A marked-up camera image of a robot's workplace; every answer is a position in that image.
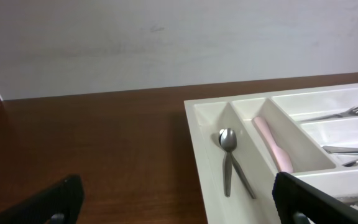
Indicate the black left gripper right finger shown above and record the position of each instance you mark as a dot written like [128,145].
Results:
[298,202]

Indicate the small metal teaspoon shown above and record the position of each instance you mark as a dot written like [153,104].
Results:
[228,142]
[237,167]

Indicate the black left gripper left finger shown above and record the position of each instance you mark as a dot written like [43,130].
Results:
[58,203]

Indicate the metal fork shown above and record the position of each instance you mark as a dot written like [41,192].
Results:
[350,112]

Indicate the white cutlery tray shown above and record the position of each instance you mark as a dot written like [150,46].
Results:
[301,123]

